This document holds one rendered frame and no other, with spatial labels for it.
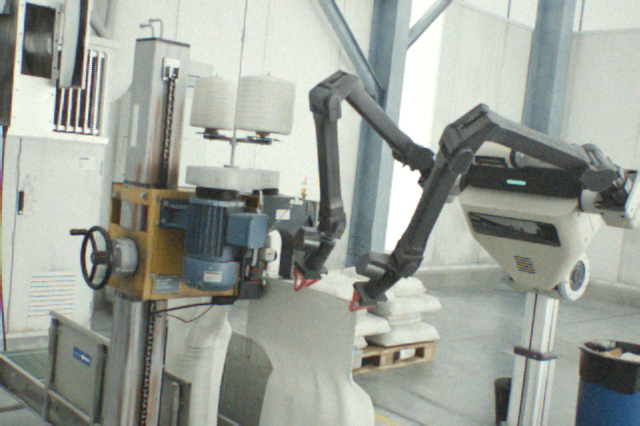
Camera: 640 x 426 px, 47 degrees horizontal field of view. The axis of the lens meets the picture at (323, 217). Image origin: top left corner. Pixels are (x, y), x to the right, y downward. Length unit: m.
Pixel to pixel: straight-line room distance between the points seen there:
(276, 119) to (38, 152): 2.98
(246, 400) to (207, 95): 1.31
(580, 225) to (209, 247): 1.02
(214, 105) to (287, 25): 5.37
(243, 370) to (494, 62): 7.79
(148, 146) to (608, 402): 2.75
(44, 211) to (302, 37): 3.74
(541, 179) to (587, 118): 8.66
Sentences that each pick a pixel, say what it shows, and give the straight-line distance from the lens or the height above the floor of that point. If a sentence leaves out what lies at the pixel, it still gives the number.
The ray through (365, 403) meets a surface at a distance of 2.17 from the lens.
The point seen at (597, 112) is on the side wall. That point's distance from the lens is 10.76.
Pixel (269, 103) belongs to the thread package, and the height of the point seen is 1.61.
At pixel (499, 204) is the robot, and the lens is 2.22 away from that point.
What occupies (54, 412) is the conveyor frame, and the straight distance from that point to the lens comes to 3.30.
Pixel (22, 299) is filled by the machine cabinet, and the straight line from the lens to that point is 5.00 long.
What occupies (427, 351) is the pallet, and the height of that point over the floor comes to 0.08.
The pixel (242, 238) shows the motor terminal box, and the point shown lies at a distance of 1.98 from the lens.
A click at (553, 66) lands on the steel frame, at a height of 3.08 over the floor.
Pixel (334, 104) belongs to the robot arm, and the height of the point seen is 1.62.
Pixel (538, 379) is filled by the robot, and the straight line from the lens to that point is 2.43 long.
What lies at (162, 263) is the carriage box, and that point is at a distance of 2.16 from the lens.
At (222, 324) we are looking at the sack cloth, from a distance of 2.60.
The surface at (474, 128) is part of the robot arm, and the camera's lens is 1.72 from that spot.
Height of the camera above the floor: 1.47
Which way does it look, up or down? 4 degrees down
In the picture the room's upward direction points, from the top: 6 degrees clockwise
